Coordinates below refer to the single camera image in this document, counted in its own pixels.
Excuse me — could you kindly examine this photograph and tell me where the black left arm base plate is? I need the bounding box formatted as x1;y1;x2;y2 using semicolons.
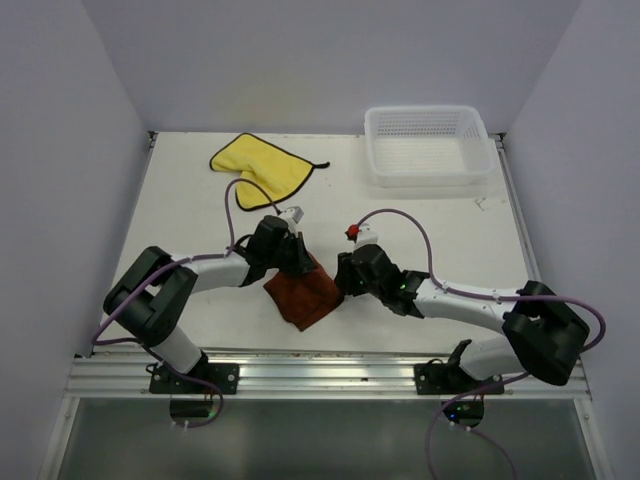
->
145;362;240;395

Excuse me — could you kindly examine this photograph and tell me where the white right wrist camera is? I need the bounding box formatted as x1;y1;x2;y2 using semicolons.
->
345;223;378;249

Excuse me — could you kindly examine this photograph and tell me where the aluminium table edge rail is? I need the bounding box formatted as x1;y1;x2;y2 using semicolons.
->
64;353;591;401

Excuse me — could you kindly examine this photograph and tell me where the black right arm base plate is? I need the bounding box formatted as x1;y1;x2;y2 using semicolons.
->
413;362;505;395

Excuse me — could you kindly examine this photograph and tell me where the aluminium right side rail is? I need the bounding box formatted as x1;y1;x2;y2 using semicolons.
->
489;133;542;282

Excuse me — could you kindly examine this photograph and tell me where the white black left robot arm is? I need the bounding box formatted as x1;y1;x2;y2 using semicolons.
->
103;207;316;393

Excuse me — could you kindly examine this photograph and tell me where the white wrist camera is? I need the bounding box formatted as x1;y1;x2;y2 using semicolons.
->
278;206;304;235
345;223;378;249

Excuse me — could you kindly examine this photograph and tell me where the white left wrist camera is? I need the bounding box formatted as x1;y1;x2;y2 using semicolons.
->
278;206;304;235

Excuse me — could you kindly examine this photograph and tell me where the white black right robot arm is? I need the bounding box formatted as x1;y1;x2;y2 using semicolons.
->
334;244;590;393

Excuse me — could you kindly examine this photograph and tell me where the brown microfiber towel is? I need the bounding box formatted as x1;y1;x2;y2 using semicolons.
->
264;257;344;332

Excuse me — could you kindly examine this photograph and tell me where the yellow microfiber towel black trim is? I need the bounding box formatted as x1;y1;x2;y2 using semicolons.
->
209;133;330;204

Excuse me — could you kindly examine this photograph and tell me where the white perforated plastic basket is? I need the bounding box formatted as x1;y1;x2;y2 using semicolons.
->
364;105;497;188

